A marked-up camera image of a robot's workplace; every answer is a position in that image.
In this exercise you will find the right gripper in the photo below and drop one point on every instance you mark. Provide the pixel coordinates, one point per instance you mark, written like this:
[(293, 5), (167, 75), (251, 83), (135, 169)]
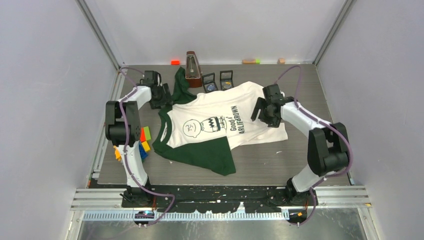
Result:
[(265, 110)]

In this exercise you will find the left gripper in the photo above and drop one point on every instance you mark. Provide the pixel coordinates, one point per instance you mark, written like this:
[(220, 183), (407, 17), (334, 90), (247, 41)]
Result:
[(161, 98)]

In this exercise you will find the green and white t-shirt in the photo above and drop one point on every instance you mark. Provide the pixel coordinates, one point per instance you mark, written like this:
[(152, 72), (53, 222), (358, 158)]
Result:
[(202, 129)]

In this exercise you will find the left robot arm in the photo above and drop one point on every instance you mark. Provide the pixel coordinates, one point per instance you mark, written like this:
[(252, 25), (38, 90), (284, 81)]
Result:
[(123, 128)]

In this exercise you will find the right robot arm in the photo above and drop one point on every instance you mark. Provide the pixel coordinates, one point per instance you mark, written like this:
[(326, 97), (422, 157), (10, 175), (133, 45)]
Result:
[(328, 149)]

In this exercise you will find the black box with gold brooch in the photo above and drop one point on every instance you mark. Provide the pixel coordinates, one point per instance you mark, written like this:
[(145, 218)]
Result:
[(226, 79)]

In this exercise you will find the black box with blue brooch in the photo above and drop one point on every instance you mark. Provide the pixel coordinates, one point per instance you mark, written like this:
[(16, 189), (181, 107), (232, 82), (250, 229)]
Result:
[(209, 83)]

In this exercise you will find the brown wooden metronome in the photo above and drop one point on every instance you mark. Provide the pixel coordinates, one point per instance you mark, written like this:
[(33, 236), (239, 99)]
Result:
[(193, 73)]

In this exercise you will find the light green wooden block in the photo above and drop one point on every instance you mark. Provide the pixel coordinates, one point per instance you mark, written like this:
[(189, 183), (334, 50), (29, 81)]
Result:
[(147, 133)]

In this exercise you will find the tan and green block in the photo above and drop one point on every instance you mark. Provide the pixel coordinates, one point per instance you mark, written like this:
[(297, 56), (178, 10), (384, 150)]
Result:
[(250, 61)]

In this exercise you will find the red wooden block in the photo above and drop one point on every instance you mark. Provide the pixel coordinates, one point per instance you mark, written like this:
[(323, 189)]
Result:
[(142, 135)]

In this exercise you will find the small tan block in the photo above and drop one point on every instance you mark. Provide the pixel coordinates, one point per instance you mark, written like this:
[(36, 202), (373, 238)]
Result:
[(281, 61)]

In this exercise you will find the pile of colourful toy bricks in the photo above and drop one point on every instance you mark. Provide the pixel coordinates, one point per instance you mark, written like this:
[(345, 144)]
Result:
[(144, 148)]

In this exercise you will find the red block at wall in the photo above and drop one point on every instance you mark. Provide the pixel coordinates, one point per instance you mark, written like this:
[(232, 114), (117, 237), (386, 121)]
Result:
[(175, 62)]

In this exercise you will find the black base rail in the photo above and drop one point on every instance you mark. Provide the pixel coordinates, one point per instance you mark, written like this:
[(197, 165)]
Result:
[(218, 199)]

